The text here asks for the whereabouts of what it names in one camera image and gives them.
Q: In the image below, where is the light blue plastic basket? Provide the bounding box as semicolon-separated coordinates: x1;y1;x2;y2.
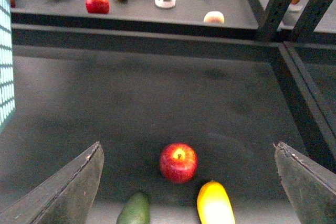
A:
1;0;15;131

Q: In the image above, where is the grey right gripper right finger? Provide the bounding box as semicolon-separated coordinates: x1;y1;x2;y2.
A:
274;142;335;223

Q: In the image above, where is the pale peach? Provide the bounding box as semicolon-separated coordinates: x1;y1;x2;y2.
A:
203;11;225;24

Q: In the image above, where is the white tape roll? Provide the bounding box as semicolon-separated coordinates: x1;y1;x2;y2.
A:
154;0;176;9

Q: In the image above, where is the red apple on table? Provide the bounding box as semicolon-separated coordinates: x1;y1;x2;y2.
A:
159;142;198;184

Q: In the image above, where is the small red fruit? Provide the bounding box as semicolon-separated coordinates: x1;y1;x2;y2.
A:
10;0;16;8

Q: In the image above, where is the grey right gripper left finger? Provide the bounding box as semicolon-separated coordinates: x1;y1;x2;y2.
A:
1;142;104;223

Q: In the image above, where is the red apple on shelf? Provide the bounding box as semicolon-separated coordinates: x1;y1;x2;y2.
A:
85;0;110;14

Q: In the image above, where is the yellow mango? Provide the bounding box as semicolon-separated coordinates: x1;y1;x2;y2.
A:
196;180;236;223

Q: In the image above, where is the green avocado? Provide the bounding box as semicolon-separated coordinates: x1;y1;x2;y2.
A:
116;192;150;224

